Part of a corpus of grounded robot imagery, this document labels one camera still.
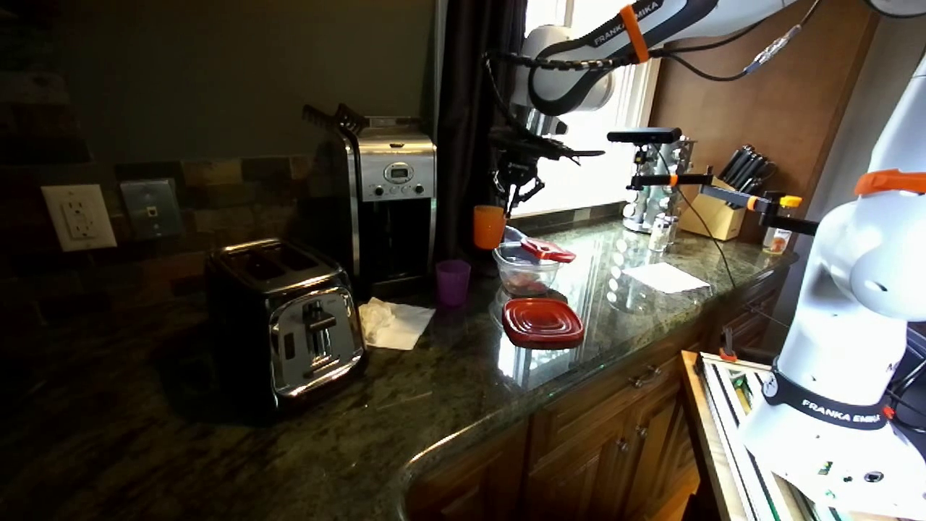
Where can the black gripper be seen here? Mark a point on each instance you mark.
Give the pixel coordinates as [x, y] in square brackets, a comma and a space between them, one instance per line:
[532, 147]

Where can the orange plastic cup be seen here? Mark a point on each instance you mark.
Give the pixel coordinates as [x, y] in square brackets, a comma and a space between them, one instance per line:
[491, 230]

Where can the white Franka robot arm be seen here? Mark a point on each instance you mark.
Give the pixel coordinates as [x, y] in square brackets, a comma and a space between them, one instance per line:
[870, 289]

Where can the purple plastic cup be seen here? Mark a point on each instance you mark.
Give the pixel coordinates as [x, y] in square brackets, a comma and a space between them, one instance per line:
[452, 280]

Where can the bright window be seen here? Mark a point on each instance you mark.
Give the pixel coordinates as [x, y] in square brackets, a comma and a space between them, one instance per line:
[590, 183]

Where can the clear plastic food container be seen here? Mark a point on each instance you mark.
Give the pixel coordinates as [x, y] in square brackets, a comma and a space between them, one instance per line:
[526, 278]

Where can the black steel coffee maker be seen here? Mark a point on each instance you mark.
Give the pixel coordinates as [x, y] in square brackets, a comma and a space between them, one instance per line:
[393, 192]

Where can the red square plastic lid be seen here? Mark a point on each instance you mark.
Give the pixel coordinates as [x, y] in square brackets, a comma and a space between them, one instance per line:
[543, 322]

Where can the chrome glass spice rack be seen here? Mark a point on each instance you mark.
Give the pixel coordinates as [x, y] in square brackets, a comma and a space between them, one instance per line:
[652, 199]

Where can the white paper napkin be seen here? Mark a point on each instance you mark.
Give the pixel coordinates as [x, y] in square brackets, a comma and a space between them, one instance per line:
[396, 322]

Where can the white paper sheet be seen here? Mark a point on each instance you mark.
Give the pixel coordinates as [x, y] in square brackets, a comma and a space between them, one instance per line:
[668, 278]

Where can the wooden knife block with knives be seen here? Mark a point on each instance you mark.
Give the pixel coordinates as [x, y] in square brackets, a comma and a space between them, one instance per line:
[711, 218]

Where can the wooden kitchen cabinet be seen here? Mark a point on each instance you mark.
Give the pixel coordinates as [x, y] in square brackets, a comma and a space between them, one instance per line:
[597, 435]

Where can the black chrome toaster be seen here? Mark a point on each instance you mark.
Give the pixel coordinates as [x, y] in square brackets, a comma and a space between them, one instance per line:
[290, 327]

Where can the yellow capped bottle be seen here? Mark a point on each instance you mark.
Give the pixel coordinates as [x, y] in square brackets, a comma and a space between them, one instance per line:
[785, 225]

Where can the open drawer with white liner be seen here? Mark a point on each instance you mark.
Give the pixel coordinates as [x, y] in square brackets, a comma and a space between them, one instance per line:
[733, 422]

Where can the black camera bar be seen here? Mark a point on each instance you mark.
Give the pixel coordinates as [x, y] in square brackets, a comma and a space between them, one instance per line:
[643, 133]

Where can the grey wall switch plate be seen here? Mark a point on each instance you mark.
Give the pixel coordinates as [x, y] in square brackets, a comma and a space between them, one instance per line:
[151, 207]

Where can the white wall outlet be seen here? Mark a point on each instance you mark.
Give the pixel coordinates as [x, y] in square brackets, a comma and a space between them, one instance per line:
[77, 218]

